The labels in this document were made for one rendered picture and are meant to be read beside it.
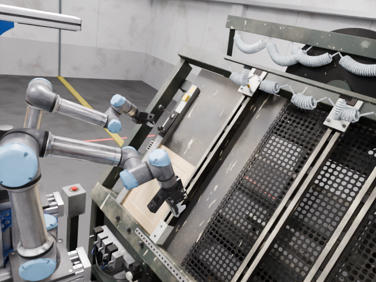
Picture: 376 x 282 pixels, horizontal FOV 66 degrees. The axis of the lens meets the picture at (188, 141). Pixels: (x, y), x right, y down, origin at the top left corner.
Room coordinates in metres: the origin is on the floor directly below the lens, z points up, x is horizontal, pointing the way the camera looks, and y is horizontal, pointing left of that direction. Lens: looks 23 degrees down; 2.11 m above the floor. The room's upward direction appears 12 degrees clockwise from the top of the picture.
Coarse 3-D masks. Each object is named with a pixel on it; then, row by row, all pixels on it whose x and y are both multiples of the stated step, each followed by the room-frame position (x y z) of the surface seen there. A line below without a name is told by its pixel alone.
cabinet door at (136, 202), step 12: (180, 168) 1.59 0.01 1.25; (192, 168) 1.55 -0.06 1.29; (156, 180) 1.61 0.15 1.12; (132, 192) 1.62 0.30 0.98; (144, 192) 1.58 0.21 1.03; (156, 192) 1.55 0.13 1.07; (132, 204) 1.56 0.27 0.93; (144, 204) 1.52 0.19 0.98; (144, 216) 1.46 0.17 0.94; (156, 216) 1.43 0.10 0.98; (144, 228) 1.41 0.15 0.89
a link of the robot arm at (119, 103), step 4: (116, 96) 1.59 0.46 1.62; (120, 96) 1.59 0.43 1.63; (112, 100) 1.59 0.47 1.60; (116, 100) 1.57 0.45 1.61; (120, 100) 1.58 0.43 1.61; (124, 100) 1.60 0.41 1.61; (112, 104) 1.57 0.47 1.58; (116, 104) 1.56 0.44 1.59; (120, 104) 1.58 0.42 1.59; (124, 104) 1.59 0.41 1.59; (128, 104) 1.62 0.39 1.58; (116, 108) 1.58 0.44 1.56; (120, 108) 1.58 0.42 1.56; (124, 108) 1.60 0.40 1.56; (128, 108) 1.61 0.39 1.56; (120, 112) 1.59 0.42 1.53; (124, 112) 1.62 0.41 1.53
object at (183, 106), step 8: (192, 96) 1.94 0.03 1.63; (184, 104) 1.90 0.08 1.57; (184, 112) 1.90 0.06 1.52; (176, 120) 1.86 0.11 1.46; (160, 136) 1.81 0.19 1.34; (168, 136) 1.82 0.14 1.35; (160, 144) 1.78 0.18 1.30; (144, 160) 1.73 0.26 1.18; (120, 192) 1.63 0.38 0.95; (128, 192) 1.62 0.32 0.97; (120, 200) 1.59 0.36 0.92
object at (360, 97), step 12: (240, 60) 1.63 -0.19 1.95; (276, 72) 1.47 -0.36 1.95; (240, 84) 1.63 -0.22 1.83; (264, 84) 1.51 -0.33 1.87; (276, 84) 1.52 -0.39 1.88; (312, 84) 1.34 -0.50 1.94; (324, 84) 1.31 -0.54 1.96; (300, 96) 1.38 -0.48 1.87; (312, 96) 1.36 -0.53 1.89; (348, 96) 1.24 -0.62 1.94; (360, 96) 1.20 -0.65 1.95; (312, 108) 1.35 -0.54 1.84; (348, 108) 1.24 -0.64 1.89; (348, 120) 1.22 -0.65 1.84
